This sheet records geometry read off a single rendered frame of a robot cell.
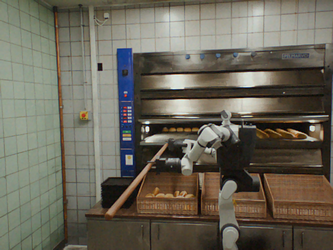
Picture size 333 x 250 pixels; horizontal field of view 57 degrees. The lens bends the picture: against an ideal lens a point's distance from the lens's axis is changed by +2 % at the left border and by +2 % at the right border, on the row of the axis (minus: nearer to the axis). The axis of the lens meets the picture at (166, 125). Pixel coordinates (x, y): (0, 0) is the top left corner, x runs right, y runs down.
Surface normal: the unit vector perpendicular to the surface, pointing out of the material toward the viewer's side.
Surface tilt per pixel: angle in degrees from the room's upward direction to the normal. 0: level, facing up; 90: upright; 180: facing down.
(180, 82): 70
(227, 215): 90
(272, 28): 90
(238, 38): 90
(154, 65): 90
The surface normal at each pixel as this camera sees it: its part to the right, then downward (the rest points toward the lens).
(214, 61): -0.15, 0.08
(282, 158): -0.14, -0.26
